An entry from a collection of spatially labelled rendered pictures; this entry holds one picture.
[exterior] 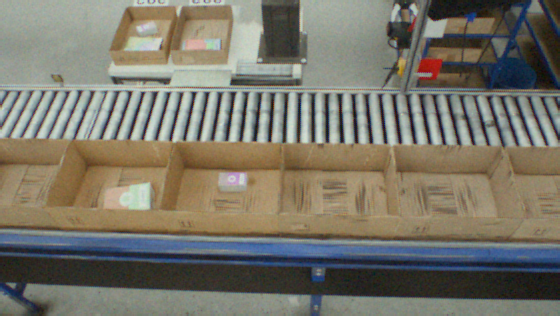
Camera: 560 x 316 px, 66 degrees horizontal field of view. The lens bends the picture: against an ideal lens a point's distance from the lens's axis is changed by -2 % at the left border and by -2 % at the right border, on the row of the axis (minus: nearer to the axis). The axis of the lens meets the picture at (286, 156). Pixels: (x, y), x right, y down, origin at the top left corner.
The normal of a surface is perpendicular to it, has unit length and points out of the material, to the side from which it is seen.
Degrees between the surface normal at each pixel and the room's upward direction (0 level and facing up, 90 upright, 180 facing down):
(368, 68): 0
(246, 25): 0
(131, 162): 89
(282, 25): 90
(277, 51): 90
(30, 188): 0
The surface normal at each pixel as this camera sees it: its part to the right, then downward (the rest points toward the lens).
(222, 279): -0.03, -0.60
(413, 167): -0.04, 0.79
